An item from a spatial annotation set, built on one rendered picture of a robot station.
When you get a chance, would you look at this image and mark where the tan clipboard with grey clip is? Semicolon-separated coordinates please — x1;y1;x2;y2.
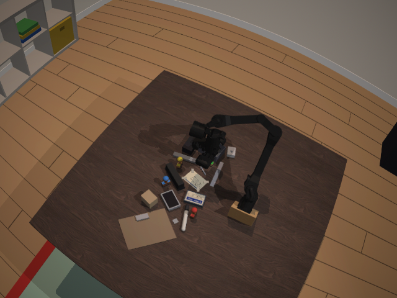
118;208;177;250

